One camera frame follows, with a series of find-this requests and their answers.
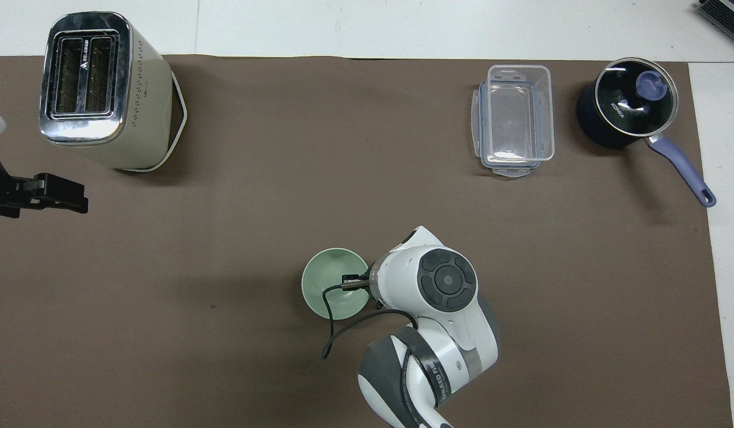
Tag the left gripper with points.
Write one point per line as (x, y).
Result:
(4, 190)

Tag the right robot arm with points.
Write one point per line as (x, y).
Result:
(444, 333)

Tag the green bowl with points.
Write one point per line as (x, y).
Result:
(325, 279)

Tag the cream toaster with chrome top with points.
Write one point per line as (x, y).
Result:
(105, 128)

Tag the clear container lid blue seal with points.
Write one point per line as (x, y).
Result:
(510, 171)

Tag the clear plastic container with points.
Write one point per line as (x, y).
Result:
(517, 113)

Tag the glass pot lid purple knob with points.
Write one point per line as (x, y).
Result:
(626, 98)

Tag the black stand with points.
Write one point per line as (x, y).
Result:
(727, 15)

